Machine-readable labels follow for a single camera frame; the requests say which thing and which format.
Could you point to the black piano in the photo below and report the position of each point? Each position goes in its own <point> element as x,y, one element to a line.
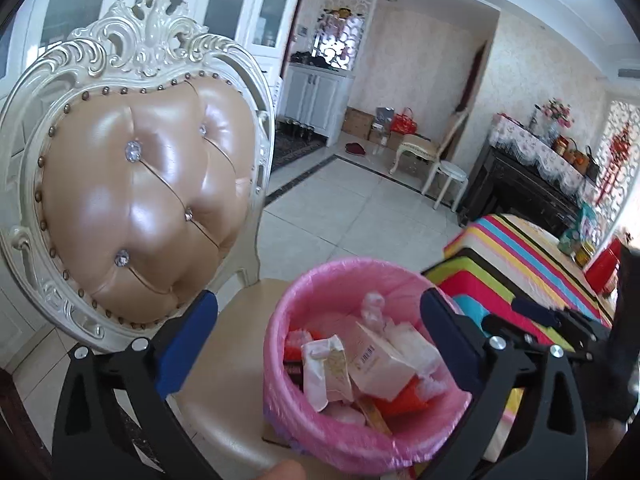
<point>499,184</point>

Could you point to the woven basket on piano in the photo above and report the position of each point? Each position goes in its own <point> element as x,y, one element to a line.
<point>567,148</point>

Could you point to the person's right hand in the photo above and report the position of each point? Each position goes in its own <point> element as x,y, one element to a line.
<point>602,439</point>

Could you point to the white round stool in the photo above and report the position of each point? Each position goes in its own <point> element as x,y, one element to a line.
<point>452,173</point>

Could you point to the dark red slippers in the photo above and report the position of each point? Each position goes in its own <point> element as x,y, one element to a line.
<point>355,148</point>

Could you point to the red gift bag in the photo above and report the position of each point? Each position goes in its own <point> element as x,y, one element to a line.
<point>404,123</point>

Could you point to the red thermos jug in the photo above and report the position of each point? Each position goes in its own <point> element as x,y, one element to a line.
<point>602,268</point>

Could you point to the tan cardboard box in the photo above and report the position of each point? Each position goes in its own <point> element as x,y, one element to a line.
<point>375,366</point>

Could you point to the brown cardboard box floor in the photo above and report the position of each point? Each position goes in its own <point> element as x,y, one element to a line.
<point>357,123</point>

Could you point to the dark doormat rug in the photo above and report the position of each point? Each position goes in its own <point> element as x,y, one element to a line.
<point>294,141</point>

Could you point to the orange foam fruit net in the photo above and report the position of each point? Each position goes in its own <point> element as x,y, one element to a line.
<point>414,397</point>

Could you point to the person's left hand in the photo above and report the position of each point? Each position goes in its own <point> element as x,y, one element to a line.
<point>286,470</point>

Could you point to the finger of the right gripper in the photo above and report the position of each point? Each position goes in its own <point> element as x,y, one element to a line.
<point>573,326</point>
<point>523,340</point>

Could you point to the pink flower bouquet vase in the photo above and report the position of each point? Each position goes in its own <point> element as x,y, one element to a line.
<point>559,118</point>

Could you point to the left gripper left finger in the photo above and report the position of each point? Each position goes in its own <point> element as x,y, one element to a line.
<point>90,438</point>

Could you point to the striped colourful tablecloth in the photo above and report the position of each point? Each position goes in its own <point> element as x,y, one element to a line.
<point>500,258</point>

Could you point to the white shoe cabinet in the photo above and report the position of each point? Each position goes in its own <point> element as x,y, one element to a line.
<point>316,97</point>

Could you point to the red chinese knot ornament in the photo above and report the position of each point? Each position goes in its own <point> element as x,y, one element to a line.
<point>619,154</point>

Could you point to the ornate tan leather chair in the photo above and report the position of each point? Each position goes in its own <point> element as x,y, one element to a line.
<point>221,399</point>

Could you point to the white carved screen panel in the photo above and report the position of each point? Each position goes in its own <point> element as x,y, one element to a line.
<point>340,31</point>

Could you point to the cream side chair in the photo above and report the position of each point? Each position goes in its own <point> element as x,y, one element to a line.
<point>426,149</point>

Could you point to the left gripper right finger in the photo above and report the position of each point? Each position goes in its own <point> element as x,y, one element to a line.
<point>548,439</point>

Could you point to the green snack bag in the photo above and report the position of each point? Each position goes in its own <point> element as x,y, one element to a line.
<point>579,231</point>

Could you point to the white plastic bag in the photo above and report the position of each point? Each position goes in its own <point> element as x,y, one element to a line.
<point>372,311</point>

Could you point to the black handbag on piano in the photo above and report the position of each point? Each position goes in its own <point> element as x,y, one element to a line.
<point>593,168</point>

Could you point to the yellow lid jar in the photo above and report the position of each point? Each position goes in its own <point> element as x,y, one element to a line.
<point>584,253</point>

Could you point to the floral lace piano cover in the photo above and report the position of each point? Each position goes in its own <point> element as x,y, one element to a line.
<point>530,152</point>

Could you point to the pink lined trash bin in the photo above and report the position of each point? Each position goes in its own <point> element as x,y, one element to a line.
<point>354,438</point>

